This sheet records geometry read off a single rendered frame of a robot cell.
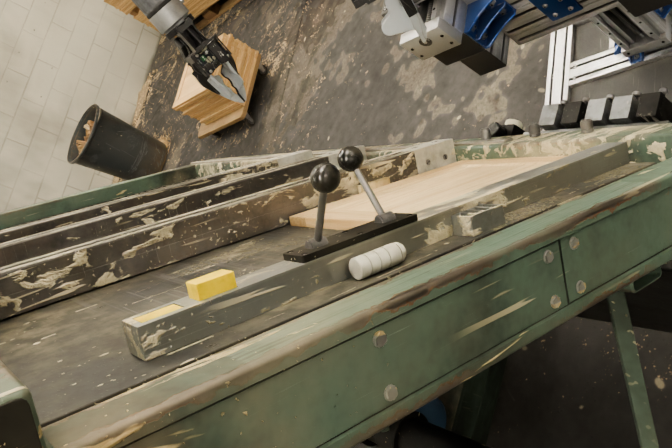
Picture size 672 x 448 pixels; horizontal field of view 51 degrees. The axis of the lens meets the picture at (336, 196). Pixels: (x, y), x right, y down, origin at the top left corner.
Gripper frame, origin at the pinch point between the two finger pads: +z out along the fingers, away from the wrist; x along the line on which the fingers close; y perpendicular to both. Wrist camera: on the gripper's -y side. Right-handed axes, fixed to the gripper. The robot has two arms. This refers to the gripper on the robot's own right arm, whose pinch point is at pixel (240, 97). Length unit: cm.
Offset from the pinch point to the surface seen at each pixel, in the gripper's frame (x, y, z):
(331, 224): -10.1, 37.3, 22.0
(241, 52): 81, -310, 24
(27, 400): -44, 105, -10
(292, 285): -25, 72, 11
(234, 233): -22.9, 26.0, 13.8
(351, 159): -6, 61, 8
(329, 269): -20, 70, 14
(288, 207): -11.7, 22.5, 18.7
